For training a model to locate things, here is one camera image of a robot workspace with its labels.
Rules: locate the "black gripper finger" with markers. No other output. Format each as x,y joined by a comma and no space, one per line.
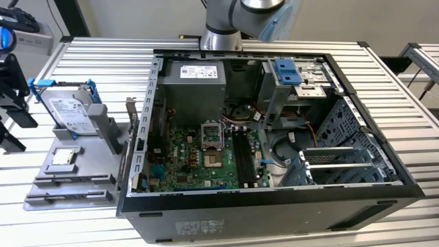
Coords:
12,140
24,117

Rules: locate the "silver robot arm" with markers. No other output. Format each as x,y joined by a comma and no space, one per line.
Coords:
261,15

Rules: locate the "hard disk in blue carrier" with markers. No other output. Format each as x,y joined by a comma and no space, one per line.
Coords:
69,113

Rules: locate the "silver CPU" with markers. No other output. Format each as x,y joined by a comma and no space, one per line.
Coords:
63,156

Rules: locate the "grey parts rack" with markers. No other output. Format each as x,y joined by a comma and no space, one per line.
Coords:
89,159

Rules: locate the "grey power supply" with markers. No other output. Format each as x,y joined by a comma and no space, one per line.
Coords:
193,100

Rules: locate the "green motherboard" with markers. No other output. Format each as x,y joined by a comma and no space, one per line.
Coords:
185,164

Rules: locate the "CPU socket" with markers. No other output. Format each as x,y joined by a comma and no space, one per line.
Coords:
214,159

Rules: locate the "blue expansion slot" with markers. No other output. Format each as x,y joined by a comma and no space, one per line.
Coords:
202,187

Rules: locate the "round black speaker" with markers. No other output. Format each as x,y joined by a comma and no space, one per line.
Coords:
242,112

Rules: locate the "black plastic fan shroud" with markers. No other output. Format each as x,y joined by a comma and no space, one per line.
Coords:
241,82

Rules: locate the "grey metal drive cage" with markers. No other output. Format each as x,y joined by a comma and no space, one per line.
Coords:
274,103

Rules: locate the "black open PC case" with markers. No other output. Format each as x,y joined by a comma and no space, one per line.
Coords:
241,221

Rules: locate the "blue plastic disk carrier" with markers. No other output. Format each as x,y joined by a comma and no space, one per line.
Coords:
286,74

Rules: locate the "perforated grey disk bay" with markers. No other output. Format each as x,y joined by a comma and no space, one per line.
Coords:
329,154

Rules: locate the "metal slat side table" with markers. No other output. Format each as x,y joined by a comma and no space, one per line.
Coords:
425,55

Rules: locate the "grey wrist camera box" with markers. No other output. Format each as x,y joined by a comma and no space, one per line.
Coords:
34,41

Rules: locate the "black frame post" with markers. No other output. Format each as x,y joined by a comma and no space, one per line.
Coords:
74,18

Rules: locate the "black table bracket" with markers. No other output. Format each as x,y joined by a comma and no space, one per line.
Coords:
394,64

